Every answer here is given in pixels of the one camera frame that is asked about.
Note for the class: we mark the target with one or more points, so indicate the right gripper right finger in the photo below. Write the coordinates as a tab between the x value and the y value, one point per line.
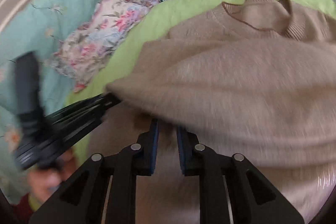
232	189

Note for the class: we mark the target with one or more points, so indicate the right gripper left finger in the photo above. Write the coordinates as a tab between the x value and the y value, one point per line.
103	189

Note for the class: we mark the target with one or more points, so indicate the beige knit sweater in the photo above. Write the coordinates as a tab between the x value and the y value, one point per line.
256	79

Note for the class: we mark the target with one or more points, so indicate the person's left hand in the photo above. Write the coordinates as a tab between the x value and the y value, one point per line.
43	182

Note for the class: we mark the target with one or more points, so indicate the pastel floral pillow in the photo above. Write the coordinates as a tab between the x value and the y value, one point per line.
88	49

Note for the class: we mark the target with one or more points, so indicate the teal floral quilt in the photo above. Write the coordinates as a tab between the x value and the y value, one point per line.
39	27

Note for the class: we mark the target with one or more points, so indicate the green bed sheet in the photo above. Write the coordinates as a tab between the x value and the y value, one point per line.
170	19

